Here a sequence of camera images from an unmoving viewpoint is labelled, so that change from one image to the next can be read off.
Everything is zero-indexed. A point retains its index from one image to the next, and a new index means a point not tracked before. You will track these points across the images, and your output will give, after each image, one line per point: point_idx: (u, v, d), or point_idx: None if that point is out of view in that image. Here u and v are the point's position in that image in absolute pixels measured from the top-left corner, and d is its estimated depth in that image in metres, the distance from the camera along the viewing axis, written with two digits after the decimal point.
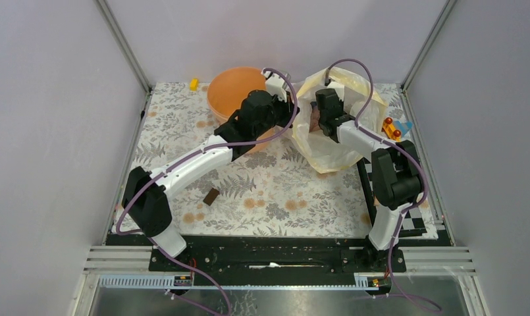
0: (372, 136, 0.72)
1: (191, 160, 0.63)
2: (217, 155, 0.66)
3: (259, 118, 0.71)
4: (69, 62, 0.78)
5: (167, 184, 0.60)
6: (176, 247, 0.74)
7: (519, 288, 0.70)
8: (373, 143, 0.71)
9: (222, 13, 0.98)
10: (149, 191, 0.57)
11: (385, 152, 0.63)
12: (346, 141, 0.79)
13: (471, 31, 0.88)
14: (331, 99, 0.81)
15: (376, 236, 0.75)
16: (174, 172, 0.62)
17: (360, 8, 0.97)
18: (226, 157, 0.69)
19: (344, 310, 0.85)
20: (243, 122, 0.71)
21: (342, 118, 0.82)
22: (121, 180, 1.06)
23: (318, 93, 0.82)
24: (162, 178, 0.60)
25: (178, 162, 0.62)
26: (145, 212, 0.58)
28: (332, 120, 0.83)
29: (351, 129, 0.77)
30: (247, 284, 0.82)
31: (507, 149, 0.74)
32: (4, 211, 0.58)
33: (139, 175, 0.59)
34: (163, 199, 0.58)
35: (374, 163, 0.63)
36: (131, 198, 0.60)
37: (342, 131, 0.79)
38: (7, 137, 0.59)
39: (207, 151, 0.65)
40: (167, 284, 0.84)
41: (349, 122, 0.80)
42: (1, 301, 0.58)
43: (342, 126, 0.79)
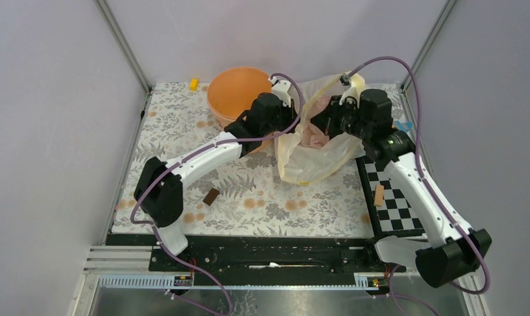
0: (439, 205, 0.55)
1: (203, 153, 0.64)
2: (228, 149, 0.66)
3: (268, 117, 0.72)
4: (69, 62, 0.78)
5: (183, 173, 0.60)
6: (180, 245, 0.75)
7: (519, 288, 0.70)
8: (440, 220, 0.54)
9: (222, 14, 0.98)
10: (165, 180, 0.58)
11: (457, 247, 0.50)
12: (397, 180, 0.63)
13: (472, 31, 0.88)
14: (382, 110, 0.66)
15: (389, 255, 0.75)
16: (189, 163, 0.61)
17: (360, 8, 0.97)
18: (236, 153, 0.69)
19: (344, 309, 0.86)
20: (251, 121, 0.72)
21: (396, 140, 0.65)
22: (121, 180, 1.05)
23: (369, 100, 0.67)
24: (177, 168, 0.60)
25: (193, 154, 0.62)
26: (160, 200, 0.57)
28: (380, 140, 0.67)
29: (409, 176, 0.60)
30: (247, 284, 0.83)
31: (507, 150, 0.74)
32: (4, 210, 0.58)
33: (155, 165, 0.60)
34: (178, 189, 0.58)
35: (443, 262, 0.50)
36: (145, 187, 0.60)
37: (396, 170, 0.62)
38: (7, 137, 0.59)
39: (218, 145, 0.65)
40: (167, 284, 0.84)
41: (409, 155, 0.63)
42: (2, 300, 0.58)
43: (397, 162, 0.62)
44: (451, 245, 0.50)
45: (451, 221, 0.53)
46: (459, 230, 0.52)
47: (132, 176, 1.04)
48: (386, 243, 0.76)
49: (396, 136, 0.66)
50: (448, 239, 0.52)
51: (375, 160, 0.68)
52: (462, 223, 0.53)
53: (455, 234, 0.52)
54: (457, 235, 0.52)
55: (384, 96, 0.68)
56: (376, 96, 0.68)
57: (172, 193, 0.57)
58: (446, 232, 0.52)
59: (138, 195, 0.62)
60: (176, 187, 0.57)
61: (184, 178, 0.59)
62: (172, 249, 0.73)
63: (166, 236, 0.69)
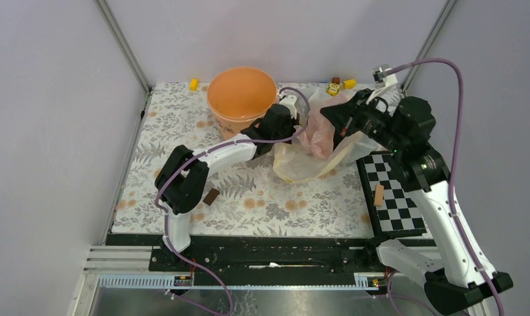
0: (466, 245, 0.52)
1: (227, 147, 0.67)
2: (246, 148, 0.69)
3: (280, 126, 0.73)
4: (69, 62, 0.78)
5: (209, 162, 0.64)
6: (183, 242, 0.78)
7: (519, 288, 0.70)
8: (465, 262, 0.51)
9: (222, 14, 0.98)
10: (193, 167, 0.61)
11: (478, 295, 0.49)
12: (424, 209, 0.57)
13: (471, 31, 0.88)
14: (423, 130, 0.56)
15: (391, 258, 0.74)
16: (214, 154, 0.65)
17: (359, 8, 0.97)
18: (250, 153, 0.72)
19: (344, 310, 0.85)
20: (263, 128, 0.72)
21: (429, 164, 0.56)
22: (121, 180, 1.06)
23: (409, 116, 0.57)
24: (203, 157, 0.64)
25: (218, 146, 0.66)
26: (187, 184, 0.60)
28: (413, 160, 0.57)
29: (440, 210, 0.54)
30: (247, 284, 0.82)
31: (507, 149, 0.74)
32: (4, 210, 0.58)
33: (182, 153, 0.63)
34: (203, 176, 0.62)
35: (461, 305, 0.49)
36: (170, 174, 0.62)
37: (424, 200, 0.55)
38: (7, 135, 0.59)
39: (238, 143, 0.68)
40: (167, 284, 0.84)
41: (441, 182, 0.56)
42: (2, 299, 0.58)
43: (428, 193, 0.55)
44: (473, 292, 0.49)
45: (477, 264, 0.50)
46: (483, 274, 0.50)
47: (132, 176, 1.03)
48: (390, 250, 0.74)
49: (429, 158, 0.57)
50: (471, 283, 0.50)
51: (401, 183, 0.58)
52: (487, 264, 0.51)
53: (478, 278, 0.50)
54: (480, 280, 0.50)
55: (428, 113, 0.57)
56: (417, 113, 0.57)
57: (198, 178, 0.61)
58: (468, 276, 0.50)
59: (161, 180, 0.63)
60: (203, 173, 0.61)
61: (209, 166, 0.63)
62: (176, 245, 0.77)
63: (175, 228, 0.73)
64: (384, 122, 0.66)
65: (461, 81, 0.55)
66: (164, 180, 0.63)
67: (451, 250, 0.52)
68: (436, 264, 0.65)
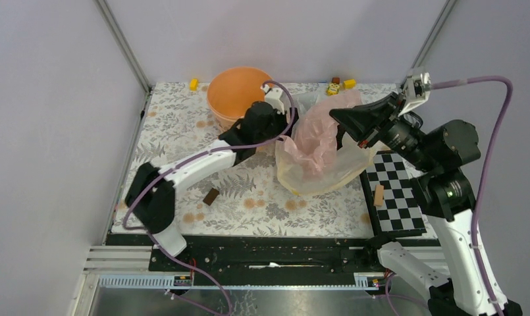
0: (483, 277, 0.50)
1: (200, 158, 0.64)
2: (222, 157, 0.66)
3: (261, 126, 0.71)
4: (69, 62, 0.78)
5: (176, 180, 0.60)
6: (178, 247, 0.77)
7: (520, 288, 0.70)
8: (480, 293, 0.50)
9: (221, 14, 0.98)
10: (158, 185, 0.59)
11: None
12: (443, 234, 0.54)
13: (471, 31, 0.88)
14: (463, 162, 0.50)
15: (390, 263, 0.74)
16: (182, 170, 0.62)
17: (359, 9, 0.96)
18: (230, 160, 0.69)
19: (344, 309, 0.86)
20: (244, 130, 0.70)
21: (454, 190, 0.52)
22: (122, 180, 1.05)
23: (453, 149, 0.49)
24: (170, 174, 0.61)
25: (187, 160, 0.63)
26: (154, 204, 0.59)
28: (440, 185, 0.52)
29: (461, 241, 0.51)
30: (247, 284, 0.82)
31: (507, 150, 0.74)
32: (4, 210, 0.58)
33: (148, 170, 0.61)
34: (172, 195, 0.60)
35: None
36: (139, 192, 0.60)
37: (446, 228, 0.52)
38: (7, 135, 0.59)
39: (212, 153, 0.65)
40: (167, 284, 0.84)
41: (465, 212, 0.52)
42: (2, 299, 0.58)
43: (451, 222, 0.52)
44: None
45: (492, 297, 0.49)
46: (496, 307, 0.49)
47: (132, 176, 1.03)
48: (391, 251, 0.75)
49: (454, 183, 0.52)
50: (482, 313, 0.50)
51: (419, 199, 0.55)
52: (499, 295, 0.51)
53: (490, 309, 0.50)
54: (491, 311, 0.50)
55: (471, 144, 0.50)
56: (461, 143, 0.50)
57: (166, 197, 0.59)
58: (480, 308, 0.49)
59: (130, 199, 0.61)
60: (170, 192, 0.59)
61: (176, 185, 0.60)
62: (168, 251, 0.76)
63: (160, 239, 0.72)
64: (419, 139, 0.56)
65: (503, 112, 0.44)
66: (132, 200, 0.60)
67: (467, 279, 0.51)
68: (441, 277, 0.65)
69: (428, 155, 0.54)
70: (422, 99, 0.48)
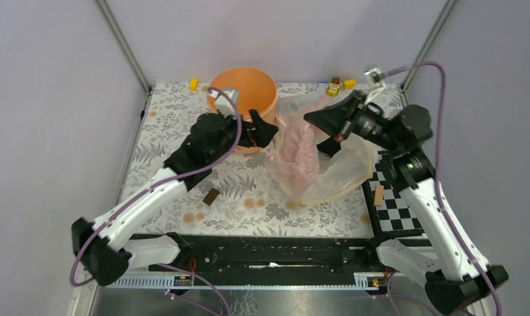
0: (457, 237, 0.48)
1: (139, 198, 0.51)
2: (167, 190, 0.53)
3: (214, 143, 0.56)
4: (69, 62, 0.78)
5: (111, 235, 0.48)
6: (170, 255, 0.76)
7: (520, 288, 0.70)
8: (459, 255, 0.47)
9: (221, 14, 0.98)
10: (92, 245, 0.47)
11: (475, 288, 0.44)
12: (412, 205, 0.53)
13: (471, 31, 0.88)
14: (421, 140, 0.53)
15: (390, 261, 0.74)
16: (119, 219, 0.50)
17: (359, 9, 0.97)
18: (182, 188, 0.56)
19: (344, 309, 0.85)
20: (193, 148, 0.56)
21: (415, 166, 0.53)
22: (121, 180, 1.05)
23: (410, 128, 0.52)
24: (105, 228, 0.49)
25: (125, 206, 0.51)
26: (93, 263, 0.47)
28: (401, 160, 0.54)
29: (429, 206, 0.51)
30: (247, 284, 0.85)
31: (505, 150, 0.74)
32: (4, 209, 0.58)
33: (82, 226, 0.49)
34: (108, 253, 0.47)
35: (454, 299, 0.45)
36: (78, 251, 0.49)
37: (412, 196, 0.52)
38: (8, 135, 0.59)
39: (153, 189, 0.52)
40: (167, 284, 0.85)
41: (429, 181, 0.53)
42: (1, 299, 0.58)
43: (416, 189, 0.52)
44: (469, 285, 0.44)
45: (471, 257, 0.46)
46: (477, 267, 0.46)
47: (132, 176, 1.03)
48: (390, 249, 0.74)
49: (416, 160, 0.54)
50: (465, 276, 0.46)
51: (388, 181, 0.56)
52: (480, 259, 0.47)
53: (473, 271, 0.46)
54: (475, 273, 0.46)
55: (428, 122, 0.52)
56: (417, 122, 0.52)
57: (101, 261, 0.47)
58: (462, 270, 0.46)
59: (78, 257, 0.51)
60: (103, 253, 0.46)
61: (113, 239, 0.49)
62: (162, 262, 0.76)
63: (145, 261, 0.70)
64: (384, 126, 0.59)
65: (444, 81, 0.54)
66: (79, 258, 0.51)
67: (444, 242, 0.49)
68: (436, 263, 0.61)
69: (393, 137, 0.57)
70: (380, 85, 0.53)
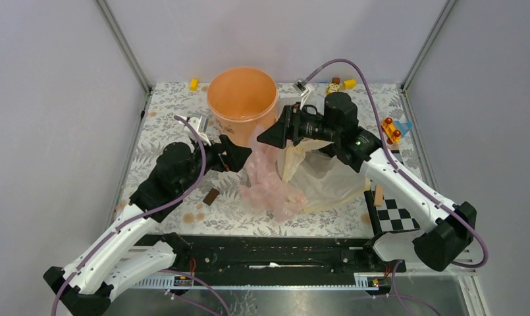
0: (419, 190, 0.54)
1: (106, 242, 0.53)
2: (134, 230, 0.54)
3: (182, 173, 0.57)
4: (69, 64, 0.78)
5: (81, 282, 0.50)
6: (166, 262, 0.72)
7: (519, 289, 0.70)
8: (425, 205, 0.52)
9: (221, 15, 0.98)
10: (64, 295, 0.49)
11: (448, 226, 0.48)
12: (374, 176, 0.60)
13: (471, 31, 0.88)
14: (350, 115, 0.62)
15: (390, 256, 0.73)
16: (88, 266, 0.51)
17: (358, 10, 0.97)
18: (152, 223, 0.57)
19: (344, 309, 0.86)
20: (162, 179, 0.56)
21: (363, 141, 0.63)
22: (121, 180, 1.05)
23: (335, 108, 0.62)
24: (75, 277, 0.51)
25: (91, 252, 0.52)
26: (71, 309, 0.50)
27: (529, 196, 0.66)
28: (350, 143, 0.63)
29: (386, 171, 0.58)
30: (247, 284, 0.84)
31: (504, 150, 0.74)
32: (4, 210, 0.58)
33: (52, 275, 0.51)
34: (79, 299, 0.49)
35: (437, 245, 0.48)
36: None
37: (370, 167, 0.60)
38: (8, 135, 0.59)
39: (120, 230, 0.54)
40: (167, 284, 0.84)
41: (378, 150, 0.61)
42: (2, 299, 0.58)
43: (369, 160, 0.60)
44: (442, 226, 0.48)
45: (436, 202, 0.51)
46: (445, 209, 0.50)
47: (132, 176, 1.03)
48: (384, 241, 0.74)
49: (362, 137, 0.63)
50: (438, 220, 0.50)
51: (347, 164, 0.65)
52: (447, 202, 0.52)
53: (442, 214, 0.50)
54: (445, 214, 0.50)
55: (348, 101, 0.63)
56: (340, 103, 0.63)
57: (77, 306, 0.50)
58: (434, 215, 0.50)
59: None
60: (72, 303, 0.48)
61: (84, 287, 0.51)
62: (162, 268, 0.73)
63: (139, 276, 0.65)
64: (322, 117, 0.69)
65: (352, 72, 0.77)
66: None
67: (410, 198, 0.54)
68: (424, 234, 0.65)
69: (332, 126, 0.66)
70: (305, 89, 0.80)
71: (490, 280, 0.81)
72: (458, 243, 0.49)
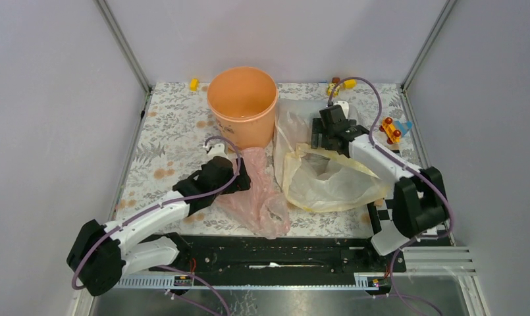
0: (390, 158, 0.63)
1: (150, 213, 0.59)
2: (176, 209, 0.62)
3: (220, 179, 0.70)
4: (69, 62, 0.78)
5: (122, 238, 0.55)
6: (168, 257, 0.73)
7: (520, 289, 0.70)
8: (394, 168, 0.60)
9: (221, 14, 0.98)
10: (101, 247, 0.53)
11: (411, 183, 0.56)
12: (357, 153, 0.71)
13: (469, 31, 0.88)
14: (337, 114, 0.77)
15: (383, 244, 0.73)
16: (131, 226, 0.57)
17: (358, 10, 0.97)
18: (183, 212, 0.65)
19: (344, 310, 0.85)
20: (203, 180, 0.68)
21: (351, 130, 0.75)
22: (121, 180, 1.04)
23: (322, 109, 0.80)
24: (117, 232, 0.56)
25: (138, 215, 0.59)
26: (97, 266, 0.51)
27: None
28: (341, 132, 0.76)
29: (366, 147, 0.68)
30: (247, 284, 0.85)
31: (504, 149, 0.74)
32: (3, 209, 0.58)
33: (93, 228, 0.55)
34: (116, 255, 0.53)
35: (399, 196, 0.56)
36: (79, 255, 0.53)
37: (354, 146, 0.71)
38: (8, 135, 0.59)
39: (164, 205, 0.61)
40: (167, 284, 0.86)
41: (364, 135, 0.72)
42: (1, 299, 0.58)
43: (355, 141, 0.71)
44: (406, 182, 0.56)
45: (402, 164, 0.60)
46: (409, 170, 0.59)
47: (132, 176, 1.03)
48: (377, 233, 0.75)
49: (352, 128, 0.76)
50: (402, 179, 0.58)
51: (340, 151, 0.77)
52: (413, 164, 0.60)
53: (406, 174, 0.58)
54: (410, 174, 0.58)
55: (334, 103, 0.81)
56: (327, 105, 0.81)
57: (106, 263, 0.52)
58: (399, 174, 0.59)
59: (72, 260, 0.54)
60: (114, 253, 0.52)
61: (122, 243, 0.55)
62: (161, 263, 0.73)
63: (139, 266, 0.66)
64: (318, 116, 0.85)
65: None
66: (74, 260, 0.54)
67: (383, 164, 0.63)
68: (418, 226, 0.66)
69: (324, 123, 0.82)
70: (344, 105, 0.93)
71: (491, 279, 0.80)
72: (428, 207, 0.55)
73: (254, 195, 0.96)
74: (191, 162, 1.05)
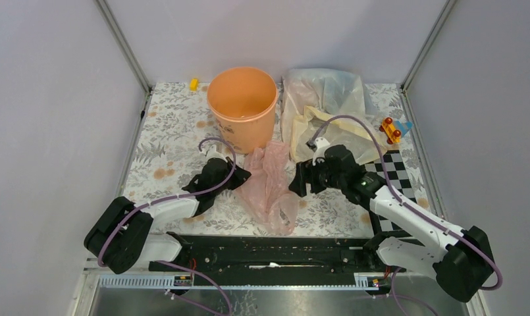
0: (426, 219, 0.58)
1: (172, 199, 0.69)
2: (190, 202, 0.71)
3: (218, 178, 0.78)
4: (69, 63, 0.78)
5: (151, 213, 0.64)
6: (171, 252, 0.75)
7: (521, 288, 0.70)
8: (434, 233, 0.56)
9: (220, 14, 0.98)
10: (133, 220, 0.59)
11: (459, 251, 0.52)
12: (381, 210, 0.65)
13: (469, 31, 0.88)
14: (347, 162, 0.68)
15: (394, 259, 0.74)
16: (157, 206, 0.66)
17: (358, 10, 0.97)
18: (192, 209, 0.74)
19: (344, 310, 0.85)
20: (202, 182, 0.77)
21: (368, 181, 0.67)
22: (121, 180, 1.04)
23: (332, 157, 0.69)
24: (146, 207, 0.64)
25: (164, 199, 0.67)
26: (128, 237, 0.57)
27: None
28: (355, 184, 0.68)
29: (391, 205, 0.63)
30: (247, 284, 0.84)
31: (505, 150, 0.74)
32: (2, 210, 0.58)
33: (122, 204, 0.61)
34: (146, 227, 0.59)
35: (448, 266, 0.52)
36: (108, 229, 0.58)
37: (376, 203, 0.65)
38: (7, 133, 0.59)
39: (182, 197, 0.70)
40: (167, 284, 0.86)
41: (382, 188, 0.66)
42: (1, 300, 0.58)
43: (376, 198, 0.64)
44: (454, 251, 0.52)
45: (444, 229, 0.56)
46: (453, 235, 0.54)
47: (132, 176, 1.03)
48: (391, 251, 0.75)
49: (368, 178, 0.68)
50: (448, 246, 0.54)
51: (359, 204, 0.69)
52: (453, 227, 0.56)
53: (451, 240, 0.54)
54: (454, 240, 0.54)
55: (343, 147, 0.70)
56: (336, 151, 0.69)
57: (137, 234, 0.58)
58: (444, 241, 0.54)
59: (93, 236, 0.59)
60: (145, 224, 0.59)
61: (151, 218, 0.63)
62: (165, 259, 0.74)
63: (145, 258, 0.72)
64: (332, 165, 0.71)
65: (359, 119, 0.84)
66: (97, 236, 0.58)
67: (419, 226, 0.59)
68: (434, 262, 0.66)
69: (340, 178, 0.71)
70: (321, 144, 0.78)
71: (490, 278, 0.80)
72: (478, 270, 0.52)
73: (268, 188, 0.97)
74: (191, 162, 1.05)
